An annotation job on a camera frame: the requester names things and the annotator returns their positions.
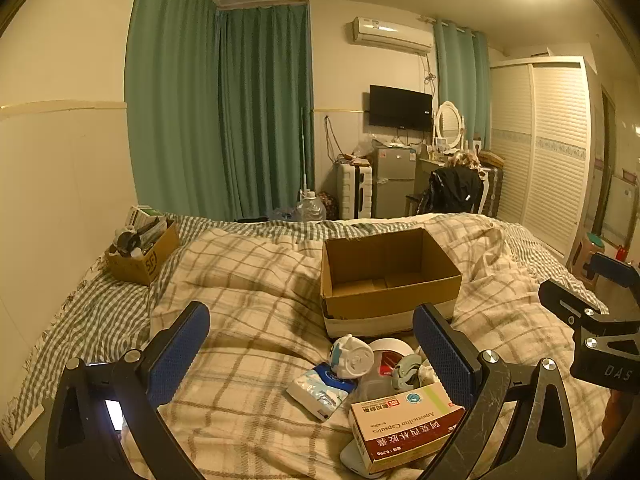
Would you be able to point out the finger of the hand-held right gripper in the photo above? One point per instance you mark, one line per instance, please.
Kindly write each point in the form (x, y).
(565, 300)
(617, 280)

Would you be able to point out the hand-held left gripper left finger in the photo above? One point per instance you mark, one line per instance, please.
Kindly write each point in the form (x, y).
(180, 355)

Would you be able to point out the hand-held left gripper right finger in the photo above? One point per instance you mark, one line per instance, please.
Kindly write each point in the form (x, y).
(445, 360)

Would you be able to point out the red label canister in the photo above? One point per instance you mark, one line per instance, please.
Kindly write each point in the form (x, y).
(392, 355)

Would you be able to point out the white and red medicine box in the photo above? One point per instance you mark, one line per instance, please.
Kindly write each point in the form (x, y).
(400, 430)

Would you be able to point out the large cardboard box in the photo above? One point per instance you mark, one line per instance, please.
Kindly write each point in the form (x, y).
(350, 275)

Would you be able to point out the blue and white tissue packet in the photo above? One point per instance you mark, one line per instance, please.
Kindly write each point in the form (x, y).
(320, 390)

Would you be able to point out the white plastic item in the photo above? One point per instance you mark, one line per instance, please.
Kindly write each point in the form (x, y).
(352, 460)

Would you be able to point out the pink stool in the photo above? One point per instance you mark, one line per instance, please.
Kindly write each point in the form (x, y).
(587, 255)

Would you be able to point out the lit phone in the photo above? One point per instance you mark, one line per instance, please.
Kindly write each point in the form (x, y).
(114, 412)

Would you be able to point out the beige plaid blanket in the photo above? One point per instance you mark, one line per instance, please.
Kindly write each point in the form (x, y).
(250, 300)

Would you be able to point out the green checked bed sheet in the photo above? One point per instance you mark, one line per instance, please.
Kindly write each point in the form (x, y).
(95, 315)

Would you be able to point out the small cardboard box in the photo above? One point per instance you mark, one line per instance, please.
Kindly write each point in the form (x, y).
(150, 260)

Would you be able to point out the dark suitcase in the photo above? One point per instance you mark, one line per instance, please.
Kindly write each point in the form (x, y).
(495, 190)

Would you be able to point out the white louvred wardrobe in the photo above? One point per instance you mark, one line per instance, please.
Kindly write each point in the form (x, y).
(545, 160)

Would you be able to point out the green and white carton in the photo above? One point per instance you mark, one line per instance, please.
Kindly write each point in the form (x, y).
(142, 212)

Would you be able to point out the black jacket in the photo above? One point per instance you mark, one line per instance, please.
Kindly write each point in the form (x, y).
(452, 190)

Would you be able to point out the furry beige item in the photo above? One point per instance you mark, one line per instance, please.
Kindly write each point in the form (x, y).
(465, 160)

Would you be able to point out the grey small fridge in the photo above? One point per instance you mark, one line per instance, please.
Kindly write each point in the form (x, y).
(395, 185)

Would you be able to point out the dressing table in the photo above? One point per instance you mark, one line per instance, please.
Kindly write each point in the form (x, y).
(427, 172)

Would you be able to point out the white suitcase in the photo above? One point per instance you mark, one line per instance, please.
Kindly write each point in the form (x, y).
(355, 190)

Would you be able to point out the dark floral bag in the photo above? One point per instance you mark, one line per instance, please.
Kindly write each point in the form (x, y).
(329, 205)

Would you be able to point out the large clear water bottle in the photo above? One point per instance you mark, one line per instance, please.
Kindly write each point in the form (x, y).
(310, 207)

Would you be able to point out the white oval mirror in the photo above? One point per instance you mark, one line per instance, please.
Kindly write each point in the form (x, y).
(449, 122)

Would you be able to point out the clear plastic bag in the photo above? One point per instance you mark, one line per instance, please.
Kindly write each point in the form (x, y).
(364, 147)

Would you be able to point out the narrow green curtain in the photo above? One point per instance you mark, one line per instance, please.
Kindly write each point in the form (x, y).
(462, 85)

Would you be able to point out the white mop pole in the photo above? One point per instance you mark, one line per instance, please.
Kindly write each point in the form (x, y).
(303, 150)

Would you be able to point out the wide green curtain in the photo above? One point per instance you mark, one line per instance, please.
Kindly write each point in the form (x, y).
(170, 110)

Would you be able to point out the green alcove curtain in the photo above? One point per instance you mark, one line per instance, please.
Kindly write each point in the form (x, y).
(265, 110)

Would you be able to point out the white air conditioner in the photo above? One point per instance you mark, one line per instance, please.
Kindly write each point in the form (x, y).
(390, 35)

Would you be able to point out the black wall television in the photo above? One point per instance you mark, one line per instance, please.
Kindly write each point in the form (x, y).
(400, 107)

